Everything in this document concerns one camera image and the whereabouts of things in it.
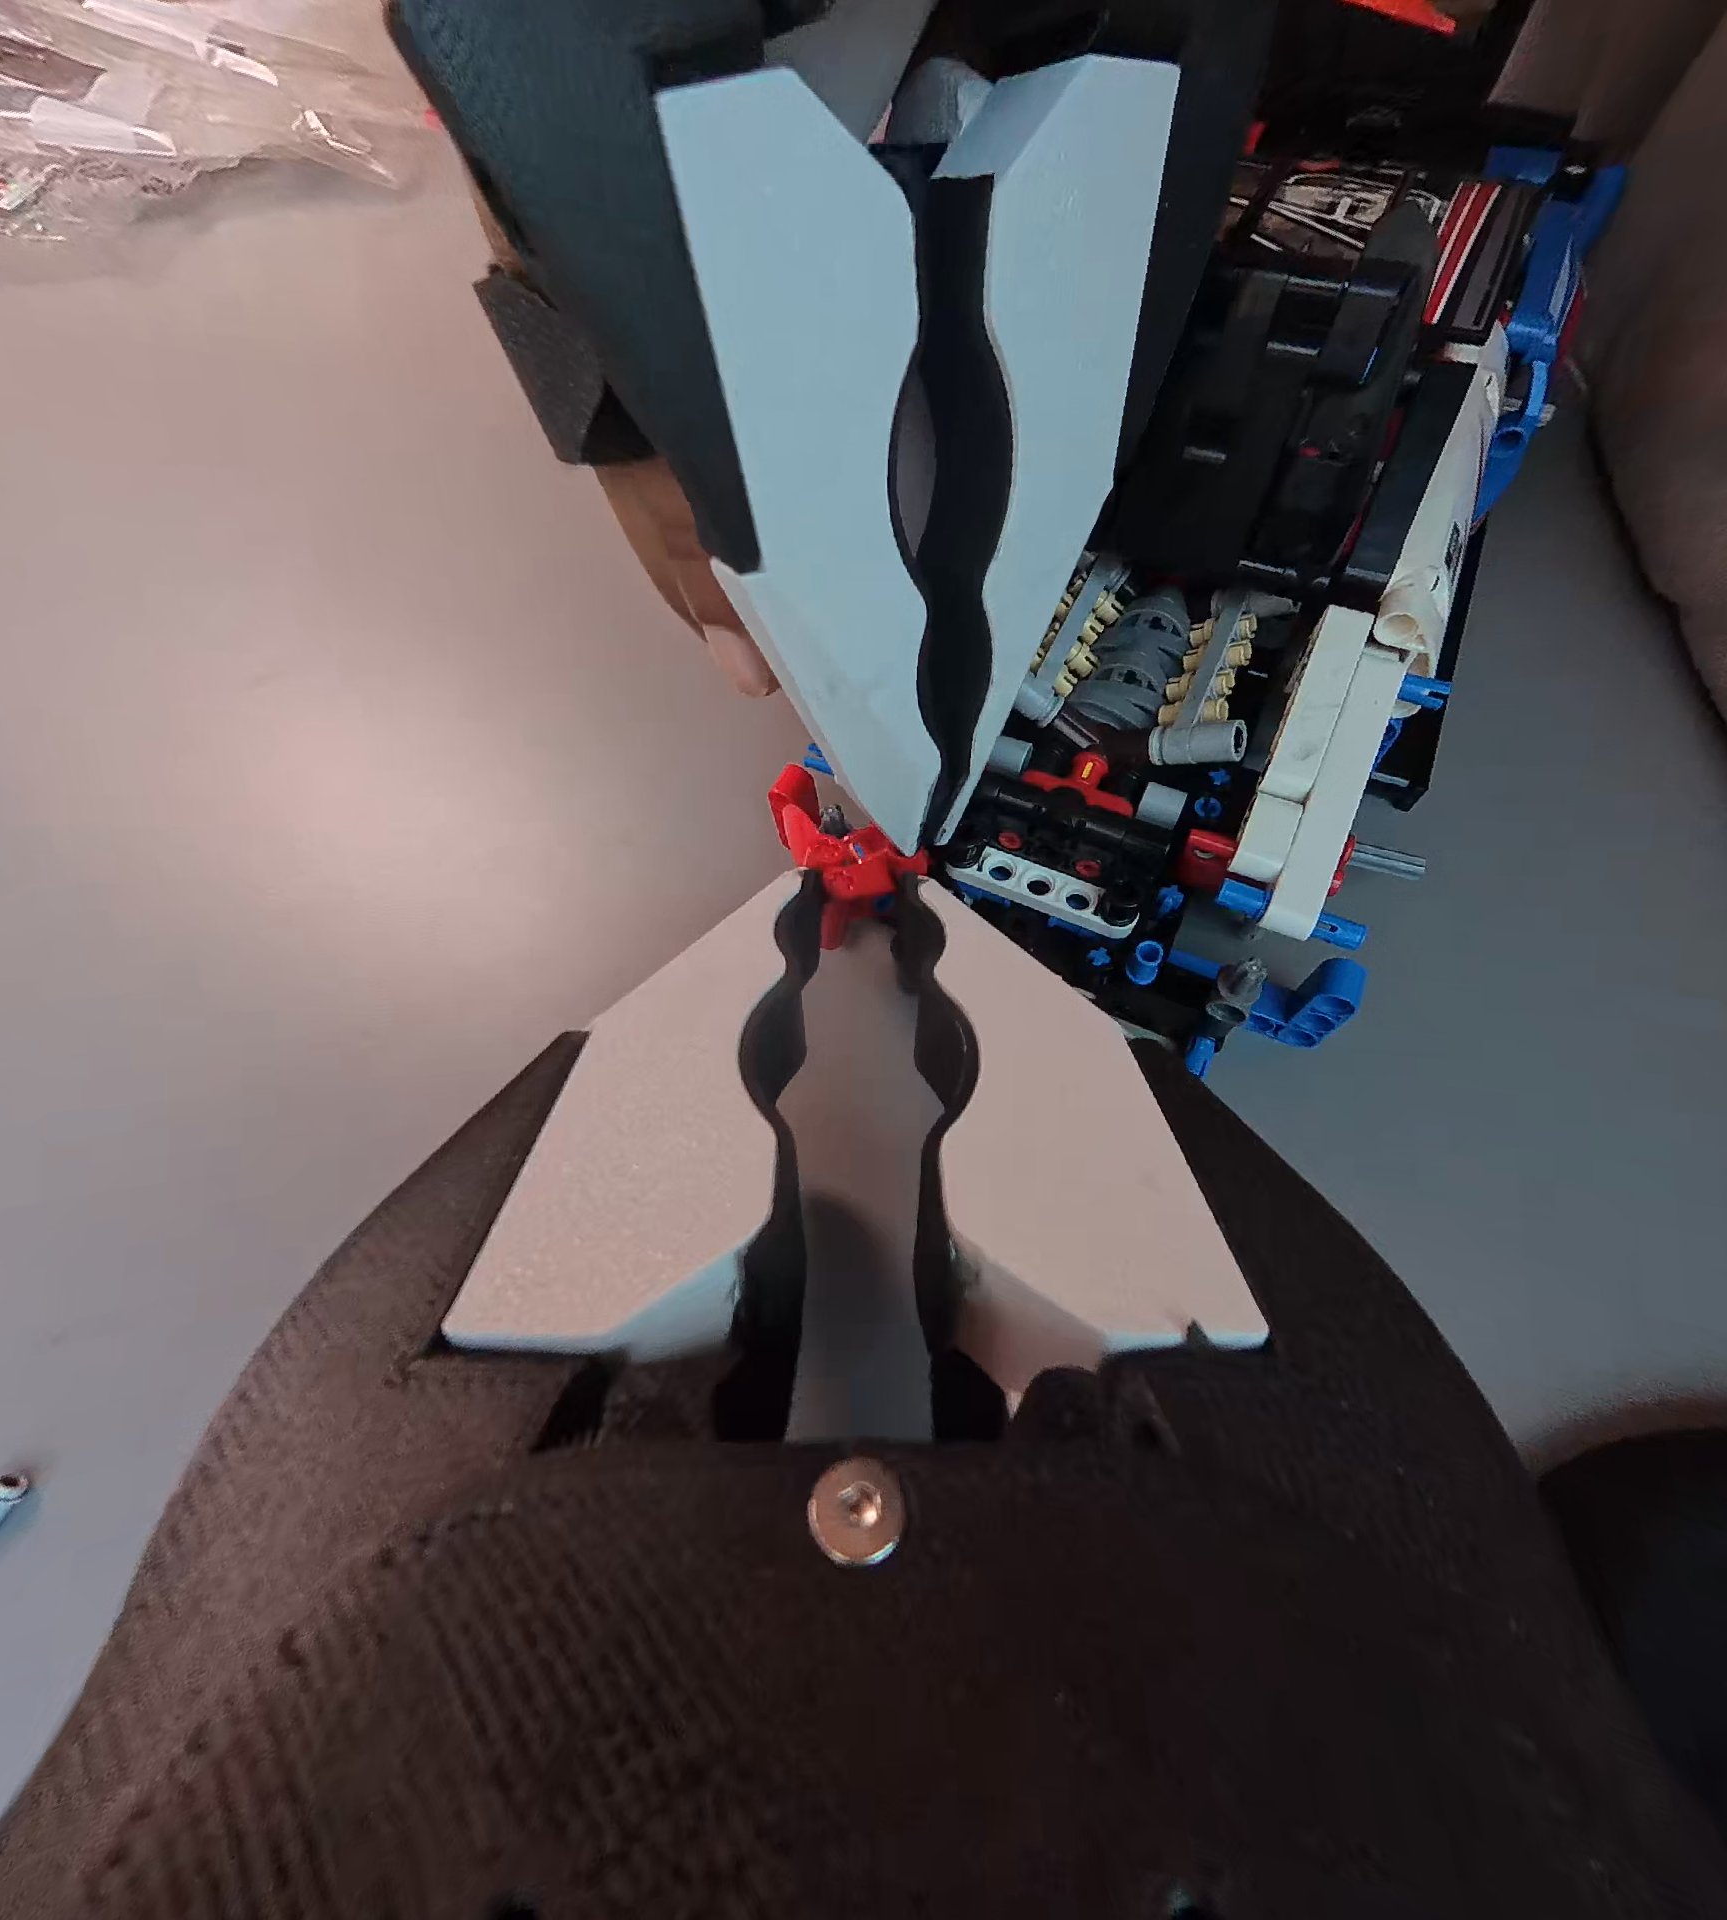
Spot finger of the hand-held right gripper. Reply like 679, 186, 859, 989
931, 47, 1183, 850
649, 63, 973, 850

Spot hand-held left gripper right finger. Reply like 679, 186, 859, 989
893, 882, 1273, 1415

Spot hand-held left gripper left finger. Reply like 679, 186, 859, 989
440, 865, 823, 1367

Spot beige sofa cushion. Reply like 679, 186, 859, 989
1477, 0, 1727, 850

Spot person's right hand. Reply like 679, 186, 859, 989
608, 449, 783, 702

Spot brick race car model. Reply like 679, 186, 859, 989
935, 82, 1633, 1086

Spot small red brick piece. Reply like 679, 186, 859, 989
767, 762, 933, 949

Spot clear plastic bags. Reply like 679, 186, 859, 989
0, 0, 434, 251

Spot dark cloth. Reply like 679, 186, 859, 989
1535, 1427, 1727, 1920

